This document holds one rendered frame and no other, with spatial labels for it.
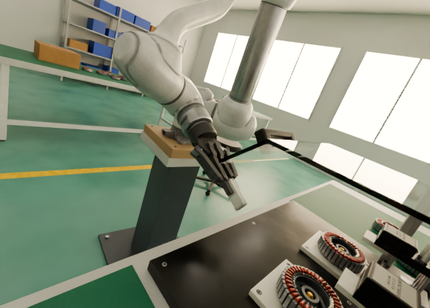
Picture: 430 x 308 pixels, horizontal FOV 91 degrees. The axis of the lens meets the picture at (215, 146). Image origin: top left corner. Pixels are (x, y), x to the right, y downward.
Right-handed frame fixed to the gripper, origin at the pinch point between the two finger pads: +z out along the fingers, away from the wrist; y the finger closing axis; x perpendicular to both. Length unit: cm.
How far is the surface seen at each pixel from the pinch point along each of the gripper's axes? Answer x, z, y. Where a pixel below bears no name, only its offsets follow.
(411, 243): 17.9, 26.1, -23.1
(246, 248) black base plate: -6.3, 11.4, -2.1
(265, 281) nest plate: -1.6, 18.0, 2.4
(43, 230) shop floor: -123, -49, 20
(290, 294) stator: 3.5, 20.8, 4.0
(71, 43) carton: -266, -522, -77
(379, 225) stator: 3, 28, -72
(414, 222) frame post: 18, 27, -43
